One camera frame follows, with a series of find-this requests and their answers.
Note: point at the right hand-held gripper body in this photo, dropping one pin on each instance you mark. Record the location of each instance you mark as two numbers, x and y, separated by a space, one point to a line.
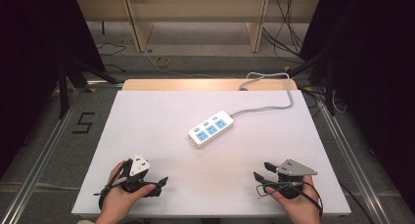
293 171

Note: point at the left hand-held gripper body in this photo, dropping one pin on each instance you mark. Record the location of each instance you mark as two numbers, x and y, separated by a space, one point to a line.
139 165

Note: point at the white power strip blue sockets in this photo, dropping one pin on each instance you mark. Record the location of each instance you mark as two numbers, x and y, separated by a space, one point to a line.
211 129

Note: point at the person's left hand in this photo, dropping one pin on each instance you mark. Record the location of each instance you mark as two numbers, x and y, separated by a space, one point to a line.
121 201

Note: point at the person's right hand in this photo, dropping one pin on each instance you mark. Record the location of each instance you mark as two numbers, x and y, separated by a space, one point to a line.
300 207

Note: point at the white board table cover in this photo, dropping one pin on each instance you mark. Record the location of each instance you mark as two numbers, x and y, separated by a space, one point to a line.
248 171

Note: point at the black tape number mark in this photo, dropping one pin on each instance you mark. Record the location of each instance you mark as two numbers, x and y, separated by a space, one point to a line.
83 123

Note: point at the wooden table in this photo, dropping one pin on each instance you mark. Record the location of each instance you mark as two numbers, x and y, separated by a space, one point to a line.
182 84

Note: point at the black stand legs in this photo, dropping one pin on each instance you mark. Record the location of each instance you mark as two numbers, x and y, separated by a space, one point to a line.
70 77
329 87

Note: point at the yellow tape roll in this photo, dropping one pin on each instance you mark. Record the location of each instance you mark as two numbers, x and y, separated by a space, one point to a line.
162 61

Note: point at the black curtain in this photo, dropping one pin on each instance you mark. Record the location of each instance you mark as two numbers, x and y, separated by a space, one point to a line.
375 70
32 54

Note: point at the aluminium floor rail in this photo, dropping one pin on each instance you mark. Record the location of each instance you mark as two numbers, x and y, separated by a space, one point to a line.
39 158
352 158

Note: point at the light wooden shelf frame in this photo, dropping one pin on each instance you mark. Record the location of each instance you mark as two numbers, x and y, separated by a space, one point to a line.
195 8

